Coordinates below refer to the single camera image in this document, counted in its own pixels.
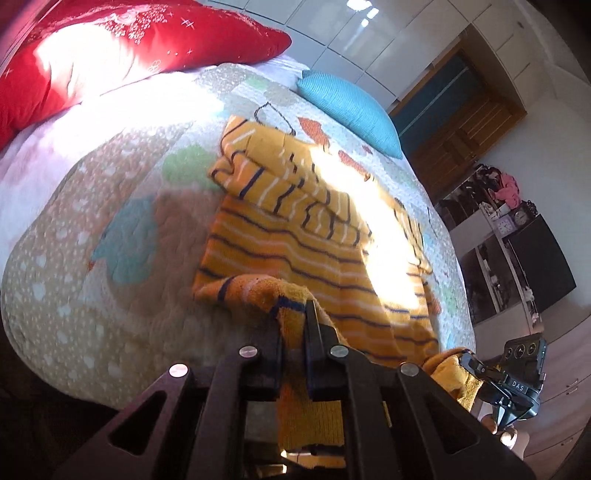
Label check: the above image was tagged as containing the white glossy wardrobe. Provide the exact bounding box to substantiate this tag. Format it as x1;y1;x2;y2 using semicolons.
240;0;474;108

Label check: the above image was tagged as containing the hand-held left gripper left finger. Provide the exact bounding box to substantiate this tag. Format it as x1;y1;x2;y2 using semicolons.
53;318;284;480

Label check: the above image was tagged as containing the printed quilted bed blanket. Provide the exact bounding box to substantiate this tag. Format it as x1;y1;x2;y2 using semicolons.
0;62;477;411

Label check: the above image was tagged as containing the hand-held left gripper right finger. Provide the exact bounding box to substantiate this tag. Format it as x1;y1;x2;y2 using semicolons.
302;299;539;480

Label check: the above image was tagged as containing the blue ribbed pillow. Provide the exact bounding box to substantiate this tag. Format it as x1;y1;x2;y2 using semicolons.
295;70;404;160

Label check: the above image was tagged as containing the pink cloth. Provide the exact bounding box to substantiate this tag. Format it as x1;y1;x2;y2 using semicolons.
495;172;522;209

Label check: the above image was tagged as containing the black flat television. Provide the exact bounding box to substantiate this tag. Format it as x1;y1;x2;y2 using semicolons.
502;213;578;315

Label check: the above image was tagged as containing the white bed sheet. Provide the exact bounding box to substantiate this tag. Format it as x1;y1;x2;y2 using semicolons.
0;54;311;217

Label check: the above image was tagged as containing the wooden door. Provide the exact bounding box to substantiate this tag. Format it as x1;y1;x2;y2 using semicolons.
387;37;528;205

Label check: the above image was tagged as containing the white shelf unit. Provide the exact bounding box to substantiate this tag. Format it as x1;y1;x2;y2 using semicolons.
436;164;548;326

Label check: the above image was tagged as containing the person's right hand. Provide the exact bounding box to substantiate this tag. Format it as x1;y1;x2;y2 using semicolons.
480;412;520;449

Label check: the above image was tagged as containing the yellow striped knit sweater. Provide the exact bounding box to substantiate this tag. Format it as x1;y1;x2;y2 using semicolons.
191;114;485;455

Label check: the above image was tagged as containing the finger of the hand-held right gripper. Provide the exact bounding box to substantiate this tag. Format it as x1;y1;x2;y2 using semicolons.
458;350;491;385

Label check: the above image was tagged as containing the red patterned pillow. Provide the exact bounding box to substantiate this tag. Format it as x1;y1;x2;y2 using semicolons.
0;0;293;147

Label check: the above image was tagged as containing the light drawer cabinet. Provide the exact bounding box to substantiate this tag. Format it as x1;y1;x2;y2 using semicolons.
519;364;591;467

